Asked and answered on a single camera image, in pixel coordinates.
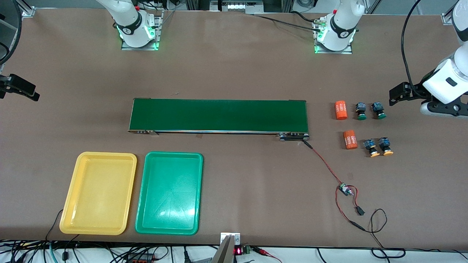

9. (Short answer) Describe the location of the yellow mushroom push button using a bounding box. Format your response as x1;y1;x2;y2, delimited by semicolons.
363;138;380;158
378;137;394;157

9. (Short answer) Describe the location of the yellow plastic tray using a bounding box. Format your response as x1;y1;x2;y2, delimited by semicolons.
59;151;137;235

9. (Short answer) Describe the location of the green conveyor belt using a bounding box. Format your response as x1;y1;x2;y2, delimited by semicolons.
128;98;310;142

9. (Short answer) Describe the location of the silver device with white lights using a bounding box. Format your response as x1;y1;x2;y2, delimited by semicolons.
210;0;266;15

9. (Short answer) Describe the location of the green plastic tray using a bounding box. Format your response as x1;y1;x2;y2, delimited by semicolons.
135;151;204;235

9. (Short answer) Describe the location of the red clip lead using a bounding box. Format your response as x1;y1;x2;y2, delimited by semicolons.
252;246;283;263

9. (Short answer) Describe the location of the red power strip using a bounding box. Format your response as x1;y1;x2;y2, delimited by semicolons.
126;254;156;263

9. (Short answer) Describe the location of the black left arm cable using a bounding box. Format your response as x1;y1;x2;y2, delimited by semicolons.
401;0;425;94

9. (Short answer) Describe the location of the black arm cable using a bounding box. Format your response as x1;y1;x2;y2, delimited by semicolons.
0;0;23;73
401;0;425;94

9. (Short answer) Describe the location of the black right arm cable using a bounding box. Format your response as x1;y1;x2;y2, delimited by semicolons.
0;0;23;73

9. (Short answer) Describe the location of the left arm aluminium base plate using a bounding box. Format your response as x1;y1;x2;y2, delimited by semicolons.
314;16;354;55

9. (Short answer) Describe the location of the aluminium frame corner profile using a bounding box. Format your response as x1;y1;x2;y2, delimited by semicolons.
441;0;462;25
13;0;36;18

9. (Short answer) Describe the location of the black base power cable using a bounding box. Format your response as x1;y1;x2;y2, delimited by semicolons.
252;10;326;33

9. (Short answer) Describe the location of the thin black table cable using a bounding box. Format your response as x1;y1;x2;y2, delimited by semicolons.
45;209;80;243

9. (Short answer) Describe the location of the right arm aluminium base plate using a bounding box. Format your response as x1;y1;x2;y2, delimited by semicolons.
121;10;164;51

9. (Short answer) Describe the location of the black looped floor cable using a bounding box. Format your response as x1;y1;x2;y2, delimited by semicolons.
316;247;468;260

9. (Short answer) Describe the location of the black cable bundle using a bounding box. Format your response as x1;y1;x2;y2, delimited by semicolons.
0;239;220;263

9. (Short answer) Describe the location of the aluminium camera mount post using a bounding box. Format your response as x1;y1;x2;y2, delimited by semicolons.
211;232;242;263

